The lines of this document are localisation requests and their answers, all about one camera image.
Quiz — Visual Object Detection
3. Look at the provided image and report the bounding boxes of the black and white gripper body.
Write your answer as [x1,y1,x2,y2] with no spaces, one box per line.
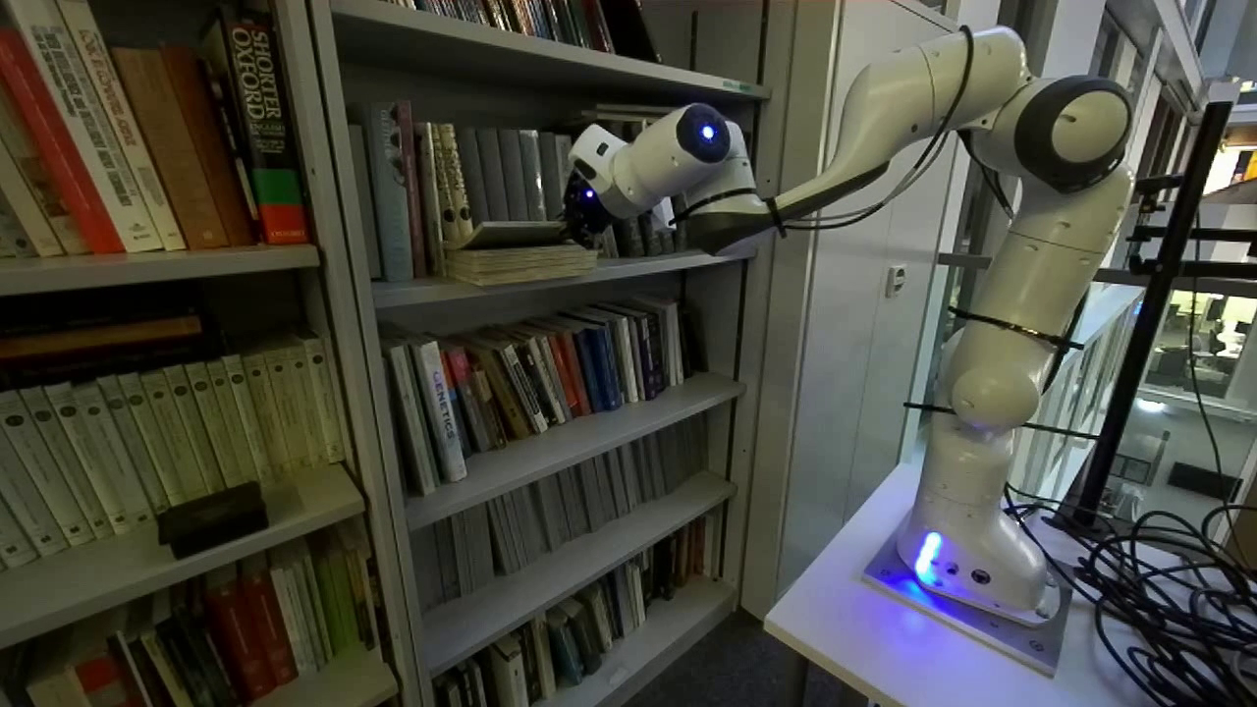
[563,126,625,244]

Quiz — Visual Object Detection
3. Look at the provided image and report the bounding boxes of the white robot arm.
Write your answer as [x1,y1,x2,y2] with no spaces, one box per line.
[567,28,1133,626]

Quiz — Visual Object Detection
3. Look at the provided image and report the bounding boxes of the row of grey Machine Intelligence books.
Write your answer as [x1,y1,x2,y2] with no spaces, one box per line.
[350,104,758,282]

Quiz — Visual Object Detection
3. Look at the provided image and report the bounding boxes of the row of colourful books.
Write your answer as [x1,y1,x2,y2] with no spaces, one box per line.
[381,297,702,500]

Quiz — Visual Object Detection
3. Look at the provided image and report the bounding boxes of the red and white books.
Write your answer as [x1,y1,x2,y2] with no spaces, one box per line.
[0,0,311,257]

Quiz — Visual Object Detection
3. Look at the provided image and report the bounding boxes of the black box on shelf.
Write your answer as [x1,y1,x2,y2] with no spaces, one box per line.
[159,483,266,557]

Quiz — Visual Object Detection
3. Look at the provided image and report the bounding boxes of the row of white books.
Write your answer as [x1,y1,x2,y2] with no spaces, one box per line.
[0,338,350,568]

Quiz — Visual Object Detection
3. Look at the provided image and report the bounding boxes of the stack of pale journals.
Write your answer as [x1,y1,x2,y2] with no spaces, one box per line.
[446,244,597,286]

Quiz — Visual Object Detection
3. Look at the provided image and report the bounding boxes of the grey middle bookshelf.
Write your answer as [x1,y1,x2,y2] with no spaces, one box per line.
[307,0,764,707]

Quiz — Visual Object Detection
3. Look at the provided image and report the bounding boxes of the grey bookshelf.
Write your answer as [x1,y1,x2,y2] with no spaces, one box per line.
[0,0,396,707]
[307,0,764,707]

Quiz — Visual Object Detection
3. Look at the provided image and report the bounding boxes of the grey left bookshelf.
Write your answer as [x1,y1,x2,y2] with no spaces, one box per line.
[0,0,396,707]

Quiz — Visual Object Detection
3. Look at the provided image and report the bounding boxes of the white robot table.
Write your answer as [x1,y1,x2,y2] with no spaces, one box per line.
[764,456,1257,707]

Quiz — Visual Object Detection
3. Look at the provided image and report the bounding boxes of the black metal stand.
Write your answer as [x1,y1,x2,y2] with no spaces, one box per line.
[1060,97,1232,528]

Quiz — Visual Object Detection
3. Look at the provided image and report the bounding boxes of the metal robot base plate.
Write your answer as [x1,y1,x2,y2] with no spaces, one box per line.
[863,532,1074,675]

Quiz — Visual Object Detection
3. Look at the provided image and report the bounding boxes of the tangle of black cables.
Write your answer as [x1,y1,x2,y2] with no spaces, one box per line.
[1007,496,1257,707]

